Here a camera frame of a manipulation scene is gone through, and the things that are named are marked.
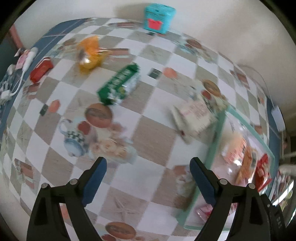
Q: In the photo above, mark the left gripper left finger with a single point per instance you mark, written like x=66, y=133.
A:
x=46, y=220

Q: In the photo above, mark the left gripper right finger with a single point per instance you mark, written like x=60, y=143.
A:
x=250, y=221

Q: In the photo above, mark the pink snack packet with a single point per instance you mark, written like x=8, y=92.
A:
x=205, y=211

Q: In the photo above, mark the green biscuit packet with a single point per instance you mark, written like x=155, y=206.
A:
x=120, y=86

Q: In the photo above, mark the red snack packet in tray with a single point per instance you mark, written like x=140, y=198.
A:
x=262, y=176

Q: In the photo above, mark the orange barcode snack packet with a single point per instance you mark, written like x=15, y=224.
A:
x=248, y=167

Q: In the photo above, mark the white tray with green rim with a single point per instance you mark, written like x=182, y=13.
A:
x=214, y=160

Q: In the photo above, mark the clear wafer packet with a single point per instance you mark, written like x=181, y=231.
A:
x=234, y=145

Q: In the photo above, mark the white power adapter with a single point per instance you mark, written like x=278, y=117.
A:
x=278, y=118

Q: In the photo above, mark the beige snack packet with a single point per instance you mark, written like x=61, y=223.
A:
x=192, y=118

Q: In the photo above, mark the checkered tablecloth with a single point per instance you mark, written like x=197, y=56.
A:
x=58, y=133

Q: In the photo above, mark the red small box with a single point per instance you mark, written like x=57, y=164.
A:
x=41, y=69

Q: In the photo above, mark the pink tube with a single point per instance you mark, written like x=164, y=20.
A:
x=22, y=56

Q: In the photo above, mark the turquoise toy box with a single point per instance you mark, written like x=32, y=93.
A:
x=158, y=17

